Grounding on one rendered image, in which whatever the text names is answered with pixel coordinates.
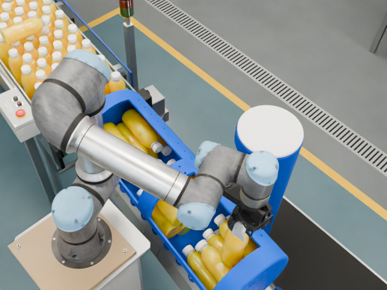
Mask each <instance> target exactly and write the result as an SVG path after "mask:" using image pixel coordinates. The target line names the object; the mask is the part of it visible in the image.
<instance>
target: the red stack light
mask: <svg viewBox="0 0 387 290"><path fill-rule="evenodd" d="M119 5H120V7H122V8H124V9H128V8H131V7H132V6H133V5H134V2H133V0H129V1H122V0H119Z"/></svg>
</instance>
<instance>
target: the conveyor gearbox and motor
mask: <svg viewBox="0 0 387 290"><path fill-rule="evenodd" d="M145 90H148V91H149V92H150V95H151V96H152V105H153V110H154V111H155V112H156V113H157V114H158V115H159V117H160V118H162V119H163V121H164V122H167V121H168V120H169V111H168V110H167V109H166V107H165V96H163V95H162V94H161V93H160V92H159V91H158V90H157V89H156V88H155V86H153V85H151V86H149V87H147V88H145Z"/></svg>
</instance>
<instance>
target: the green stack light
mask: <svg viewBox="0 0 387 290"><path fill-rule="evenodd" d="M120 15H121V16H122V17H126V18H128V17H132V16H133V15H134V6H132V7H131V8H128V9H124V8H122V7H120Z"/></svg>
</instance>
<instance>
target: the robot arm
mask: <svg viewBox="0 0 387 290"><path fill-rule="evenodd" d="M110 78H111V71H110V69H109V67H108V66H107V64H106V63H105V62H104V61H103V60H102V59H101V58H100V57H98V56H97V55H96V54H94V53H92V52H90V51H87V50H84V49H75V50H72V51H71V52H69V53H68V54H67V55H66V56H65V57H63V59H62V61H61V62H60V63H59V64H58V65H57V66H56V67H55V69H54V70H53V71H52V72H51V73H50V75H49V76H48V77H46V79H45V80H44V81H43V82H42V83H41V84H40V85H39V86H38V87H37V89H36V90H35V92H34V94H33V96H32V101H31V111H32V116H33V119H34V121H35V124H36V126H37V127H38V129H39V131H40V132H41V134H42V135H43V136H44V137H45V138H46V139H47V140H48V141H49V142H50V143H51V144H52V145H54V146H55V147H56V148H58V149H60V150H62V151H63V152H65V153H67V154H69V153H72V152H75V153H77V155H78V160H77V162H76V165H75V170H76V173H77V177H76V179H75V181H74V182H73V183H72V185H71V186H70V187H68V188H67V189H63V190H61V191H60V192H59V193H58V194H57V195H56V196H55V198H54V200H53V202H52V208H51V210H52V218H53V221H54V223H55V225H56V227H57V229H58V232H59V233H58V236H57V246H58V249H59V252H60V253H61V255H62V256H63V257H64V258H65V259H67V260H69V261H71V262H86V261H90V260H92V259H94V258H95V257H97V256H98V255H99V254H100V253H101V252H102V250H103V248H104V246H105V243H106V235H105V231H104V228H103V226H102V225H101V224H100V223H99V222H98V221H97V220H96V218H97V217H98V215H99V213H100V212H101V210H102V208H103V206H104V205H105V203H106V202H107V200H108V199H109V197H110V195H111V194H112V192H113V191H114V189H115V188H116V186H117V185H118V184H119V182H120V180H121V178H122V179H124V180H126V181H128V182H130V183H131V184H133V185H135V186H137V187H139V188H141V189H142V190H144V191H146V192H148V193H150V194H152V195H153V196H155V197H157V198H159V199H160V200H162V201H164V202H166V203H168V204H170V205H171V206H174V207H175V208H177V209H178V210H177V218H178V220H179V222H181V223H183V225H184V226H186V227H188V228H190V229H193V230H203V229H205V228H207V227H208V225H209V223H210V221H211V219H212V217H213V216H214V215H215V212H216V208H217V206H218V204H219V202H220V200H221V197H222V196H223V197H225V198H227V199H228V200H230V201H231V202H233V203H235V204H236V205H237V206H236V207H235V208H234V209H233V212H232V214H231V215H230V217H229V220H228V221H227V226H228V228H229V231H230V233H231V234H232V236H236V237H238V238H239V239H240V240H241V241H243V242H245V237H244V235H243V233H242V229H243V226H244V227H245V228H246V231H245V233H246V234H247V235H248V236H249V237H250V238H252V235H253V233H254V232H255V231H257V230H259V229H260V230H262V229H263V228H265V227H266V226H267V224H269V225H270V224H271V221H272V218H273V214H272V213H271V212H270V211H272V209H273V207H271V206H270V204H269V203H268V201H269V198H270V195H271V192H272V189H273V187H274V183H275V181H276V179H277V177H278V170H279V163H278V160H277V158H276V157H275V156H274V155H273V154H272V153H270V152H268V151H264V150H263V151H255V152H253V153H251V155H249V154H245V153H243V152H240V151H237V150H234V149H232V148H228V147H226V146H223V145H222V144H218V143H214V142H210V141H204V142H203V143H202V144H201V145H200V147H199V149H198V152H197V154H196V157H195V161H194V167H195V168H196V169H198V172H197V174H196V176H195V178H194V179H192V178H189V177H188V176H187V175H185V174H183V173H181V172H179V171H178V170H176V169H174V168H172V167H170V166H168V165H167V164H165V163H163V162H161V161H159V160H157V159H156V158H154V157H152V156H151V155H149V154H147V153H145V152H143V151H141V150H140V149H138V148H136V147H134V146H132V145H130V144H129V143H127V142H125V141H123V140H121V139H119V138H118V137H116V136H114V135H112V134H111V133H109V132H107V131H105V130H104V124H103V117H102V113H101V111H102V110H103V109H104V106H105V103H106V100H105V92H104V88H105V85H106V84H108V83H109V80H110ZM240 185H241V186H240ZM267 215H269V217H268V216H267ZM270 218H271V219H270ZM269 219H270V221H269ZM242 224H243V226H242ZM249 232H251V234H250V233H249Z"/></svg>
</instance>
